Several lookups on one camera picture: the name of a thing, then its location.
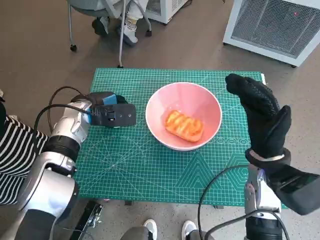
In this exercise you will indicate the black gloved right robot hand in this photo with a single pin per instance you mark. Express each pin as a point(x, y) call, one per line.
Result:
point(265, 120)

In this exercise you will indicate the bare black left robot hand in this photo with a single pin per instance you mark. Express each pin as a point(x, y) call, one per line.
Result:
point(110, 98)

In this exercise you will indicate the pink bowl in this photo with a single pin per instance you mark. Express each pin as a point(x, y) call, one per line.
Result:
point(185, 97)

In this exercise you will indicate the oblong striped toy bread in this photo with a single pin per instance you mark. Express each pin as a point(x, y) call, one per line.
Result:
point(183, 125)

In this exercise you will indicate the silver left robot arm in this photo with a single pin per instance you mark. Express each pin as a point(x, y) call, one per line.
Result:
point(67, 125)

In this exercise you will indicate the white marker pen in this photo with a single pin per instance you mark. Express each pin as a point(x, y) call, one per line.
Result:
point(263, 78)

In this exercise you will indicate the person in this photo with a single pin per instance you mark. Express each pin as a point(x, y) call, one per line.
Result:
point(130, 27)
point(15, 150)
point(150, 227)

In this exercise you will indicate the green cutting mat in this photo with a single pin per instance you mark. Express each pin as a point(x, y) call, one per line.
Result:
point(150, 175)

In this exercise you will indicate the grey office chair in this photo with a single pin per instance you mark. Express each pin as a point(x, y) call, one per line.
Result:
point(83, 8)

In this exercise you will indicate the large white mesh cabinet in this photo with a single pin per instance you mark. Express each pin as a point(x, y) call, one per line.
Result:
point(270, 25)

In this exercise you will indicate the black table clip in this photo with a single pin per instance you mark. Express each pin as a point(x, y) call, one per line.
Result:
point(128, 203)
point(218, 207)

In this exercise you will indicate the small white cabinet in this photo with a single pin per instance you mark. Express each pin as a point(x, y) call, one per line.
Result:
point(161, 12)

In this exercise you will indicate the black metal stand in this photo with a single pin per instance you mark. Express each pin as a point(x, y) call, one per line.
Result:
point(87, 218)

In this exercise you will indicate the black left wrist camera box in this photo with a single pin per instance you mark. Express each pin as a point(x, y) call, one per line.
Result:
point(115, 116)

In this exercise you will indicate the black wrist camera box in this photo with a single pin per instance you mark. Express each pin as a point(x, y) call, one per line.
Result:
point(115, 116)
point(297, 192)

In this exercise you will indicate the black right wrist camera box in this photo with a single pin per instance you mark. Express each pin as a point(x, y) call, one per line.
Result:
point(297, 192)

